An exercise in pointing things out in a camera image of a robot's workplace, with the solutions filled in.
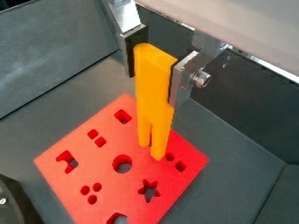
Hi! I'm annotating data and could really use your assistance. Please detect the black round object corner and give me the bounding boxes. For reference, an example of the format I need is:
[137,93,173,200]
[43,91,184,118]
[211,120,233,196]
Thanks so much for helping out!
[0,174,44,224]

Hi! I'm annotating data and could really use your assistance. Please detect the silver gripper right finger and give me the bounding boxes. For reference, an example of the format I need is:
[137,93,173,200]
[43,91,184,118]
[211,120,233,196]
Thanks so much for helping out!
[168,30,228,109]

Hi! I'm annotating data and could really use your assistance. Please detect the yellow two-pronged peg object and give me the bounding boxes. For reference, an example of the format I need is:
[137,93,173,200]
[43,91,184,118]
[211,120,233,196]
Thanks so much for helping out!
[133,43,176,160]

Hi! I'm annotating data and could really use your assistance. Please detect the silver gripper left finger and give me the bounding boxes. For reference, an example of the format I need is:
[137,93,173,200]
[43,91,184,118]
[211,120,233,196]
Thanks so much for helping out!
[107,0,147,77]

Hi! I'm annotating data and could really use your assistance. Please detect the red shape-sorting board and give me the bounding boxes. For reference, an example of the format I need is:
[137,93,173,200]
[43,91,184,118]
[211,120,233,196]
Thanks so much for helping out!
[33,94,208,224]

